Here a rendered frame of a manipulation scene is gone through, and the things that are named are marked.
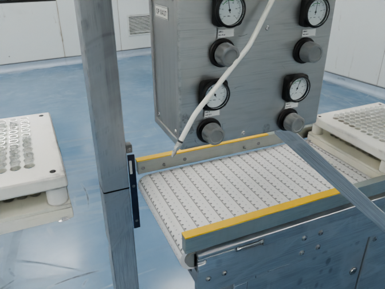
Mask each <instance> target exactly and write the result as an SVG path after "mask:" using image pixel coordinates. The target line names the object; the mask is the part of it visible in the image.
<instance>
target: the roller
mask: <svg viewBox="0 0 385 289"><path fill-rule="evenodd" d="M184 262H185V263H186V264H187V265H188V266H189V267H196V266H197V257H196V251H195V252H192V253H188V254H187V255H186V257H185V259H184Z"/></svg>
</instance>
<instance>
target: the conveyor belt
mask: <svg viewBox="0 0 385 289"><path fill-rule="evenodd" d="M305 141H306V142H308V143H309V144H310V145H311V146H312V147H313V148H314V149H315V150H316V151H317V152H318V153H319V154H321V155H322V156H323V157H324V158H325V159H326V160H327V161H328V162H329V163H330V164H331V165H332V166H334V167H335V168H336V169H337V170H338V171H339V172H341V173H342V175H343V176H345V177H346V178H347V179H348V180H349V181H350V182H351V183H357V182H361V181H365V180H367V179H371V177H369V176H368V175H366V174H364V173H362V172H361V171H359V170H358V169H356V168H354V167H352V166H351V165H349V164H347V163H345V162H344V161H342V160H341V159H339V158H337V157H336V156H334V155H332V154H330V153H329V152H327V151H325V150H324V149H322V148H321V147H319V146H317V145H315V144H314V143H310V142H309V141H308V140H307V139H306V140H305ZM138 188H139V190H140V192H141V194H142V196H143V197H144V199H145V201H146V203H147V205H148V207H149V208H150V210H151V212H152V214H153V215H154V217H155V219H156V221H157V223H158V224H159V226H160V228H161V230H162V232H163V233H164V235H165V237H166V239H167V241H168V243H169V245H170V246H171V248H172V250H173V251H174V254H175V255H176V257H177V259H178V260H179V262H180V264H181V266H182V267H183V268H185V269H193V268H197V266H196V267H189V266H188V265H187V264H186V263H185V262H184V259H185V257H186V255H187V254H185V252H184V251H183V249H182V232H185V231H188V230H191V229H195V228H199V227H201V226H205V225H209V224H212V223H215V222H218V221H222V220H226V219H229V218H233V217H236V216H240V215H243V214H247V213H250V212H254V211H256V210H260V209H264V208H268V207H270V206H274V205H278V204H281V203H284V202H288V201H291V200H295V199H298V198H302V197H305V196H309V195H312V194H316V193H319V192H323V191H326V190H329V189H333V188H334V187H333V186H332V185H331V184H330V183H329V182H328V181H327V180H326V179H324V178H323V177H322V176H321V175H320V174H319V173H318V172H317V171H316V170H315V169H313V168H312V167H311V166H310V165H309V164H308V163H306V162H305V161H304V160H303V159H302V158H301V157H300V156H299V155H298V154H297V153H295V152H294V151H293V150H292V149H291V148H290V147H289V146H288V145H287V144H282V145H279V146H274V147H270V148H266V149H261V150H256V151H251V152H248V153H243V154H238V155H233V156H230V157H225V158H220V159H215V160H212V161H207V162H202V163H197V164H193V165H188V166H183V167H179V168H175V169H170V170H165V171H160V172H157V173H152V174H147V175H145V176H143V177H142V178H141V179H140V181H139V183H138Z"/></svg>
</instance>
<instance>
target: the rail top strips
mask: <svg viewBox="0 0 385 289"><path fill-rule="evenodd" d="M267 135H269V134H267V133H264V134H258V135H253V136H247V137H244V138H239V139H233V140H228V141H224V142H221V143H220V144H218V145H211V144H208V145H204V146H199V147H194V148H190V149H185V150H180V149H179V151H177V153H176V154H181V153H186V152H189V151H195V150H200V149H205V148H209V147H214V146H220V145H225V144H228V143H234V142H239V141H243V140H248V139H253V138H259V137H262V136H267ZM171 154H172V151H168V152H164V153H159V154H153V155H148V156H144V157H139V158H135V159H136V161H137V162H142V161H147V160H150V159H156V158H161V157H166V156H170V155H171ZM336 194H340V192H339V191H338V190H337V189H335V188H333V189H329V190H326V191H323V192H319V193H316V194H312V195H309V196H305V197H302V198H298V199H295V200H291V201H288V202H284V203H281V204H278V205H274V206H270V207H268V208H264V209H260V210H256V211H254V212H250V213H247V214H243V215H240V216H236V217H233V218H229V219H226V220H222V221H218V222H215V223H212V224H209V225H205V226H201V227H199V228H195V229H191V230H188V231H185V232H182V235H183V237H184V238H185V240H186V239H190V238H192V237H196V236H199V235H203V234H205V233H209V232H213V231H217V230H219V229H223V228H226V227H229V226H232V225H236V224H240V223H242V222H246V221H250V220H253V219H256V218H259V217H263V216H267V215H269V214H273V213H276V212H280V211H283V210H286V209H290V208H294V207H296V206H300V205H303V204H307V203H309V202H313V201H317V200H320V199H323V198H327V197H330V196H334V195H336Z"/></svg>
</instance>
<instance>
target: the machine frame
mask: <svg viewBox="0 0 385 289"><path fill-rule="evenodd" d="M74 8H75V12H76V20H77V28H78V36H79V41H80V49H81V57H82V65H83V70H84V78H85V86H86V91H87V99H88V107H89V116H90V120H91V128H92V136H93V144H94V149H95V157H96V165H97V173H98V178H99V186H100V194H101V202H102V207H103V215H104V223H105V231H106V235H107V239H108V243H109V247H108V252H109V260H110V265H111V273H112V281H113V289H139V281H138V269H137V263H136V251H135V239H134V232H133V221H132V209H131V197H130V190H129V178H128V166H127V155H126V148H125V136H124V124H123V112H122V106H121V94H120V82H119V70H118V63H117V51H116V40H115V28H114V21H113V9H112V0H74Z"/></svg>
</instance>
